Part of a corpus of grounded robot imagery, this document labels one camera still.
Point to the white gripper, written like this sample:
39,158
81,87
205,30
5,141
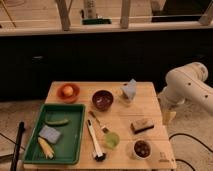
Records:
168,114

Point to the wooden black-felt eraser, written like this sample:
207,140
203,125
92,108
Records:
141,125

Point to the purple bowl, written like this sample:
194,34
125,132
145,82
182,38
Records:
102,100

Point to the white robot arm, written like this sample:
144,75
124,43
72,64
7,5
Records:
185,83

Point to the orange bowl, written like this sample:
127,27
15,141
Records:
72,98

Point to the white cup with dark contents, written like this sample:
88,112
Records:
141,149

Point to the blue folded cloth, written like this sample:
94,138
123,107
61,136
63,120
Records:
129,89

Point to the green-headed spoon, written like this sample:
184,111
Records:
112,139

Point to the peach fruit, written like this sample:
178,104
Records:
67,91

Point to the green cucumber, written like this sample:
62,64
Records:
57,122

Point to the green plastic tray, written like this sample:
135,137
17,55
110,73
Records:
61,126

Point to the blue sponge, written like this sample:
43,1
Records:
50,134

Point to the yellow corn cob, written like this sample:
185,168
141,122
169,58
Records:
48,151

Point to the black pole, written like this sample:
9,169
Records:
17,147

